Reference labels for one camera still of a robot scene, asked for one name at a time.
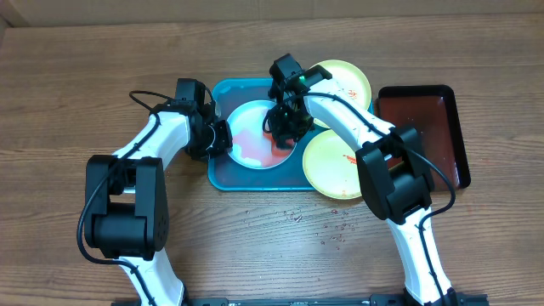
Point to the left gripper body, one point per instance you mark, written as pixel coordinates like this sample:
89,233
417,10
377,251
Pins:
213,141

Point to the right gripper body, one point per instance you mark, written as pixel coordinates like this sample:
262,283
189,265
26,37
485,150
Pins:
286,128

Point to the orange sponge with dark scourer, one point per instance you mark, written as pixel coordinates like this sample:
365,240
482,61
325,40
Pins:
284,143

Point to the light blue plate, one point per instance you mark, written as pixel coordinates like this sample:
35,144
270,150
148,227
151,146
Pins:
252,147

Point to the yellow-green plate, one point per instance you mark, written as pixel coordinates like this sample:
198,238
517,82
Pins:
329,165
351,80

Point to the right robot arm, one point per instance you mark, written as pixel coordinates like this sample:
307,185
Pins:
394,175

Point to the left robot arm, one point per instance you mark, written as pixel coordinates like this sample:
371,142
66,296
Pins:
125,218

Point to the teal plastic tray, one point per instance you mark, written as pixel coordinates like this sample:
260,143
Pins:
226,174

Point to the black red lacquer tray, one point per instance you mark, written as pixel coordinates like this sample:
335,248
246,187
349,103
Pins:
432,111

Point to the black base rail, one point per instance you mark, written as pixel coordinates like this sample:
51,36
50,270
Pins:
374,300

